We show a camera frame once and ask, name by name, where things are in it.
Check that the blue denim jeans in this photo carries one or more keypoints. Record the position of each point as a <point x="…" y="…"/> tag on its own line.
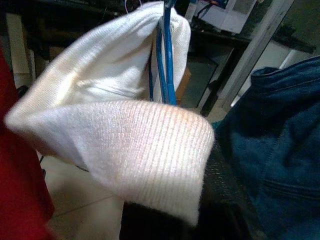
<point x="280" y="150"/>

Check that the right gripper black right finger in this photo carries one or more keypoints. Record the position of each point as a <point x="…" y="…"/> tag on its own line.
<point x="225" y="195"/>

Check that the teal rug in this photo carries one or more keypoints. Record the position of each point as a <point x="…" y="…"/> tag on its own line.
<point x="218" y="125"/>

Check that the black desk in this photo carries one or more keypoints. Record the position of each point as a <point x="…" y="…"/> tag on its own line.
<point x="75" y="22"/>

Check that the red t-shirt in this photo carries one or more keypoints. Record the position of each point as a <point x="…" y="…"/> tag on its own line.
<point x="17" y="162"/>

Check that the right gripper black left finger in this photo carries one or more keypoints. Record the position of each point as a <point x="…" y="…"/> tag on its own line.
<point x="150" y="225"/>

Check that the white printed t-shirt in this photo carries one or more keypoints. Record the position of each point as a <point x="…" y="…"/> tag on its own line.
<point x="125" y="150"/>

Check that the blue plastic hanger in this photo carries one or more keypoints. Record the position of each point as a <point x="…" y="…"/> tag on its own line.
<point x="167" y="62"/>

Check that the large cardboard box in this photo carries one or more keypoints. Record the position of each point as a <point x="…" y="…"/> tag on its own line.
<point x="183" y="83"/>

